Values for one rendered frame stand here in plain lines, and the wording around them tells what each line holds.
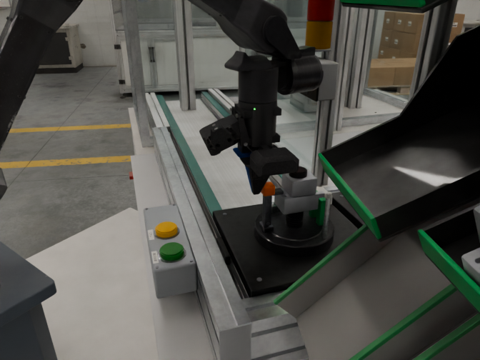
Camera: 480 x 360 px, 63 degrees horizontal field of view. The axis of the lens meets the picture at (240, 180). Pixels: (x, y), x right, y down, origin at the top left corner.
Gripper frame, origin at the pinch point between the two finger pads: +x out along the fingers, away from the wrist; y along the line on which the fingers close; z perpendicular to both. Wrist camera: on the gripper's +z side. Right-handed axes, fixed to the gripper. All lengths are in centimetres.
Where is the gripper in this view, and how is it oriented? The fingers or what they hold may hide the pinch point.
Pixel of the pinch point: (256, 174)
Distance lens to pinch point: 62.4
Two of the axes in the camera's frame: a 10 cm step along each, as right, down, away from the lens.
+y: 2.9, 4.2, -8.6
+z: -9.6, 1.2, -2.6
